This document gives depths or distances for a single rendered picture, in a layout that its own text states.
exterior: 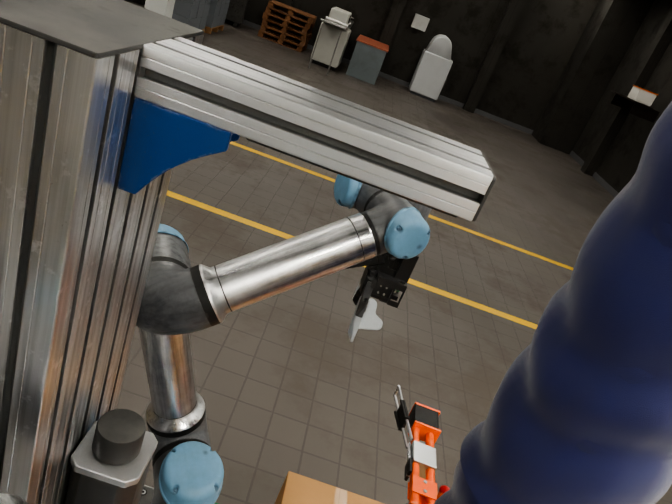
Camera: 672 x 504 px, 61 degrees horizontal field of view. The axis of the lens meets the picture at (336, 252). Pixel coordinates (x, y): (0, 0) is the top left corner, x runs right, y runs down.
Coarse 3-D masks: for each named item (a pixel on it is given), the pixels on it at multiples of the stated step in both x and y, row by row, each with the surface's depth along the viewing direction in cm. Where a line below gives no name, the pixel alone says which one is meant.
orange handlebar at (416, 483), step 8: (416, 432) 148; (416, 440) 146; (432, 440) 148; (416, 464) 138; (416, 472) 136; (432, 472) 137; (416, 480) 133; (424, 480) 133; (432, 480) 135; (408, 488) 133; (416, 488) 131; (424, 488) 131; (432, 488) 132; (408, 496) 131; (416, 496) 129; (424, 496) 133; (432, 496) 130
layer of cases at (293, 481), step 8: (288, 472) 207; (288, 480) 203; (296, 480) 205; (304, 480) 206; (312, 480) 207; (288, 488) 200; (296, 488) 201; (304, 488) 203; (312, 488) 204; (320, 488) 205; (328, 488) 206; (336, 488) 208; (280, 496) 203; (288, 496) 197; (296, 496) 199; (304, 496) 200; (312, 496) 201; (320, 496) 202; (328, 496) 203; (336, 496) 204; (344, 496) 206; (352, 496) 207; (360, 496) 208
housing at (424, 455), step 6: (414, 444) 143; (420, 444) 144; (414, 450) 141; (420, 450) 142; (426, 450) 143; (432, 450) 143; (414, 456) 139; (420, 456) 140; (426, 456) 141; (432, 456) 141; (414, 462) 138; (420, 462) 138; (426, 462) 139; (432, 462) 140; (420, 468) 139; (426, 468) 139; (432, 468) 138; (420, 474) 140
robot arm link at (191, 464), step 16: (176, 448) 108; (192, 448) 109; (208, 448) 111; (160, 464) 109; (176, 464) 105; (192, 464) 107; (208, 464) 108; (160, 480) 105; (176, 480) 103; (192, 480) 104; (208, 480) 105; (160, 496) 104; (176, 496) 102; (192, 496) 102; (208, 496) 104
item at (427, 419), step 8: (416, 408) 155; (424, 408) 156; (432, 408) 157; (416, 416) 152; (424, 416) 153; (432, 416) 154; (416, 424) 150; (424, 424) 150; (432, 424) 151; (424, 432) 150; (432, 432) 150; (440, 432) 150; (424, 440) 151
